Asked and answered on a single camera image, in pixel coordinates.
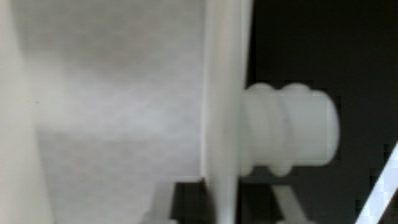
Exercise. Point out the white cabinet body box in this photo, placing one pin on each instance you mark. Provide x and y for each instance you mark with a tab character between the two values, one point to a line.
121	79

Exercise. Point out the white U-shaped fence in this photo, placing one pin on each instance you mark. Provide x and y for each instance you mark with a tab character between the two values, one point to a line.
382	192

